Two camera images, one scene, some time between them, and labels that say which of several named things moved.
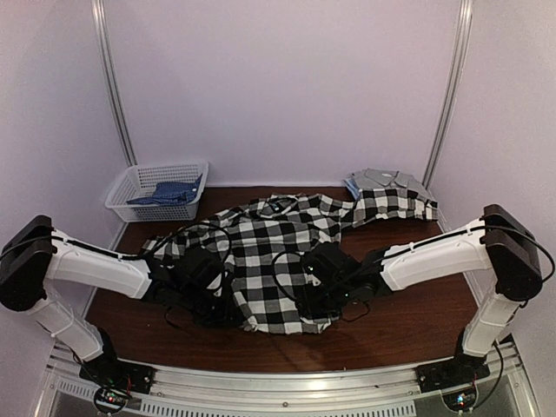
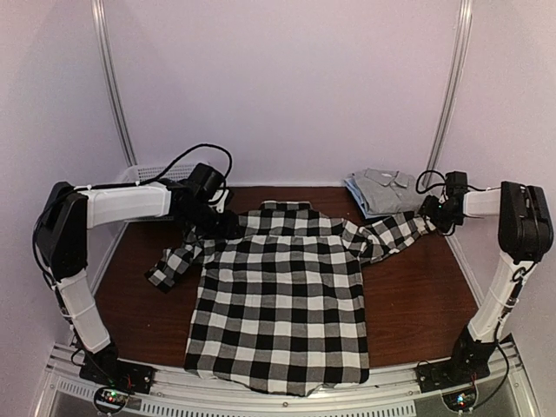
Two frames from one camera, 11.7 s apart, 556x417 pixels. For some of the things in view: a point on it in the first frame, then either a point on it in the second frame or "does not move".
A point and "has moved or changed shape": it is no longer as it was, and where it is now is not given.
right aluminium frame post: x=451 y=87 does not move
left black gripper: x=223 y=318 to x=227 y=230
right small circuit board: x=460 y=400 does not move
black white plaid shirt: x=264 y=241 has moved or changed shape
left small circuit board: x=111 y=399 does not move
